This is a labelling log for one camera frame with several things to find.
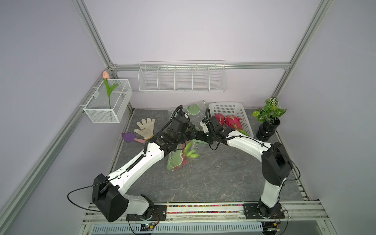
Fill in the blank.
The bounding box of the purple pink spatula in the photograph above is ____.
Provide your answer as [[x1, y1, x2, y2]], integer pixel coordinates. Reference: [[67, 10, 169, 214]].
[[121, 132, 146, 144]]

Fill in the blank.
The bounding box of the artificial pink tulip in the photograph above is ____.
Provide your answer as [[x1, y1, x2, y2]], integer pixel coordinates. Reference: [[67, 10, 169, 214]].
[[102, 71, 118, 109]]

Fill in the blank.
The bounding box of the potted green plant black vase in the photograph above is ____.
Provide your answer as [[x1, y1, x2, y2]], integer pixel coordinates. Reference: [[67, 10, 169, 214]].
[[253, 97, 287, 142]]

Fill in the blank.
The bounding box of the zip-top bag green print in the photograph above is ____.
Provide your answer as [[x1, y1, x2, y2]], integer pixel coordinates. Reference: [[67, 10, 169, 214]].
[[166, 140, 209, 171], [167, 100, 208, 130]]

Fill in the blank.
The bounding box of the white knit glove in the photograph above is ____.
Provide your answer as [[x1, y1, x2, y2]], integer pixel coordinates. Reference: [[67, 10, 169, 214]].
[[134, 117, 155, 140]]

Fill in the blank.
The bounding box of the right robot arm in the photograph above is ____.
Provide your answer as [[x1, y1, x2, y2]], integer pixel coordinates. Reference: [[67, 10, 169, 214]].
[[198, 108, 294, 218]]

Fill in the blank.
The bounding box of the white mesh wall box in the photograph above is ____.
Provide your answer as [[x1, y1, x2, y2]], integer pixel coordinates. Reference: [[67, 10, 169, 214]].
[[83, 79, 133, 123]]

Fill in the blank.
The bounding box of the white wire wall shelf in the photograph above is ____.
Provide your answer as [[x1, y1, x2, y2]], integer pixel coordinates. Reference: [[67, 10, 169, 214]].
[[138, 60, 227, 93]]

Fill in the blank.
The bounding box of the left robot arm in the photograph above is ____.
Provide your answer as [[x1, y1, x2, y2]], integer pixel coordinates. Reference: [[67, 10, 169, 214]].
[[91, 105, 196, 222]]

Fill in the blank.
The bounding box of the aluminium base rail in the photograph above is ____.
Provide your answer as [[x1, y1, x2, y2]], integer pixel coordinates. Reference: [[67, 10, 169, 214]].
[[82, 201, 330, 225]]

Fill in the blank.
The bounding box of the pink dragon fruit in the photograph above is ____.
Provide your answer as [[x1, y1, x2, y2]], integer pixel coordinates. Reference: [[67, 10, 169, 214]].
[[225, 115, 249, 136], [215, 114, 226, 126]]

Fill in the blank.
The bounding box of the white vented cable duct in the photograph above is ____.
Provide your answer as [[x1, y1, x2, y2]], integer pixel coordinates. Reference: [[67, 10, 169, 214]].
[[91, 221, 263, 235]]

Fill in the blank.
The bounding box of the white plastic basket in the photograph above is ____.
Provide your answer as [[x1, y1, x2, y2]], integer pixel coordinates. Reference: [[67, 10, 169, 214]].
[[209, 102, 254, 138]]

